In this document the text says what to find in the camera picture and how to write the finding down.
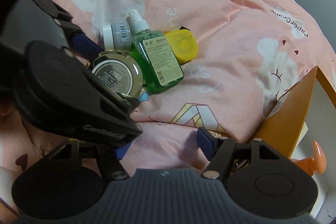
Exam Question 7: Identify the round gold compact case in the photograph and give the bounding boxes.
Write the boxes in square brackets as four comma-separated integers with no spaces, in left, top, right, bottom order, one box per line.
[87,51,143,98]

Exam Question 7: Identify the green spray bottle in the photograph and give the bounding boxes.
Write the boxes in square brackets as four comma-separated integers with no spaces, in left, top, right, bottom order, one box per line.
[129,10,184,94]

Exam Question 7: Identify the person's left hand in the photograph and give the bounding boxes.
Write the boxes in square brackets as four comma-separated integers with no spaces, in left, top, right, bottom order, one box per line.
[0,102,18,124]

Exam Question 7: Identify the small grey cream jar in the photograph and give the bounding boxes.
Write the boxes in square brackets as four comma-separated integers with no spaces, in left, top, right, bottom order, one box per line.
[101,22,131,52]

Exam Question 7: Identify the orange white cardboard box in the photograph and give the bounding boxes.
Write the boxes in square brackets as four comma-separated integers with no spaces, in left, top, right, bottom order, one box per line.
[254,67,335,223]

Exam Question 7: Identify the orange plastic toy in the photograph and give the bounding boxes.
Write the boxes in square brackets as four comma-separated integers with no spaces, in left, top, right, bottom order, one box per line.
[290,140,327,177]

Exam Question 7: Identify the pink patterned bed quilt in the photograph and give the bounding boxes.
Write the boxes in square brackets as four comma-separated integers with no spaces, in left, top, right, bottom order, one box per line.
[0,0,336,214]

